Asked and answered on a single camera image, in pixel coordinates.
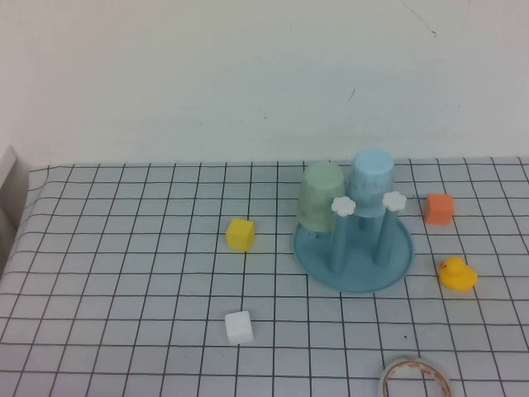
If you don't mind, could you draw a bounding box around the light blue plastic cup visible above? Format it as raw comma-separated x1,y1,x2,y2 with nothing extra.
345,149,396,218

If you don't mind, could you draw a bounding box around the white cube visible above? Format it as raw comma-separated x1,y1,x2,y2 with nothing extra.
224,310,254,346

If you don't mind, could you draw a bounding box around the clear tape roll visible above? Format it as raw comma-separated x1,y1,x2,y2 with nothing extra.
379,357,455,397

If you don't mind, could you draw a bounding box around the blue cup stand with pegs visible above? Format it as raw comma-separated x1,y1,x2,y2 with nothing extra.
292,191,415,295

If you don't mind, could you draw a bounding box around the yellow rubber duck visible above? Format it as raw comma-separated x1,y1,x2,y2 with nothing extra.
438,256,479,292

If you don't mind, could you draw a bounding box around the orange cube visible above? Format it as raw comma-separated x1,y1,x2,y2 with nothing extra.
423,193,455,226

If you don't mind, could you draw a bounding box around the yellow cube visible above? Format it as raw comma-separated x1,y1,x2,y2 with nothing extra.
225,218,255,252

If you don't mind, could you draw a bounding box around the grey white side ledge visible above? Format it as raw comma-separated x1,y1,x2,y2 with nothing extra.
0,144,31,274

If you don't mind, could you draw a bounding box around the checkered grid tablecloth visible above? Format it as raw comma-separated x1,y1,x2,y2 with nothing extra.
0,155,529,397

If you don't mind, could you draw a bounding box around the green plastic cup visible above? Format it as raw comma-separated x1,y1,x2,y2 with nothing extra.
294,162,346,233

